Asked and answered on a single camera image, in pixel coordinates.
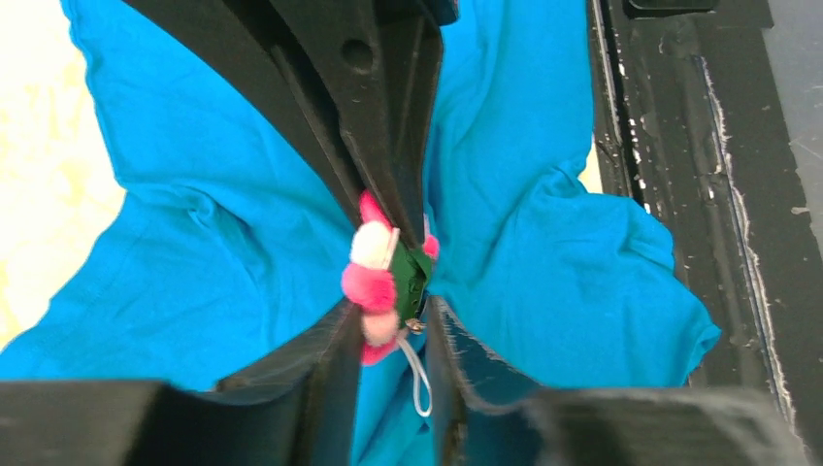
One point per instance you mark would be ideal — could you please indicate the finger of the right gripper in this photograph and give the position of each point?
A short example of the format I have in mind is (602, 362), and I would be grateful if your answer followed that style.
(364, 75)

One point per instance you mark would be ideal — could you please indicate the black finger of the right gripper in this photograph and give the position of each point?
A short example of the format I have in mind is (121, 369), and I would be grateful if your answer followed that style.
(250, 46)

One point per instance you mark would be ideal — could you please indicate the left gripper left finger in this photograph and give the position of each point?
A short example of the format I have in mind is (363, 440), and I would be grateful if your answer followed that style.
(295, 406)

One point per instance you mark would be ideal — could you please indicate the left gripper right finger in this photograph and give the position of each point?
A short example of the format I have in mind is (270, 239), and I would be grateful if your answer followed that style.
(487, 413)

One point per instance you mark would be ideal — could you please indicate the pink flower brooch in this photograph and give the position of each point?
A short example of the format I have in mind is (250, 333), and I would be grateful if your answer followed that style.
(388, 281)

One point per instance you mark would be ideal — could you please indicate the blue t-shirt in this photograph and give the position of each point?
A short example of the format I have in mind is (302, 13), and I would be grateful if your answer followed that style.
(229, 245)

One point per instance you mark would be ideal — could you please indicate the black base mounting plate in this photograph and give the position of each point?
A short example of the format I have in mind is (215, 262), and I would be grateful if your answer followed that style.
(702, 110)

